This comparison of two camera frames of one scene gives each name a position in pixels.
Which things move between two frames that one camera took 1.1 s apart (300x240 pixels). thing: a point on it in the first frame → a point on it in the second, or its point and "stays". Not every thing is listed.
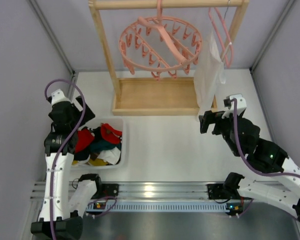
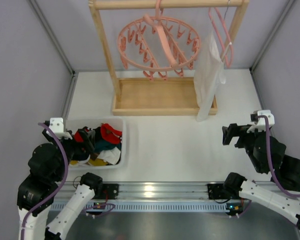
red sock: (110, 134) stays
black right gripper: (217, 122) → (240, 136)
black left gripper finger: (80, 99) → (87, 139)
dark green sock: (99, 146) stays
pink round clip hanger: (157, 45) stays
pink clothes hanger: (228, 65) stays
